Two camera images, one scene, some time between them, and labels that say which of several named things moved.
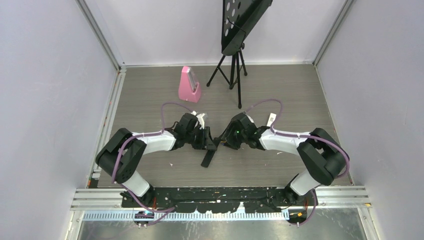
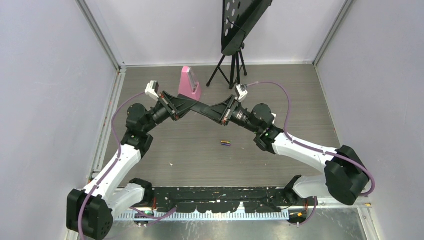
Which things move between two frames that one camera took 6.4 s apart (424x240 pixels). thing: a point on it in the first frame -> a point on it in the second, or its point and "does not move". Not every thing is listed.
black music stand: (239, 17) does not move
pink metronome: (189, 88) does not move
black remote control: (207, 158) -> (205, 109)
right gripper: (228, 135) -> (224, 111)
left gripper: (202, 145) -> (176, 107)
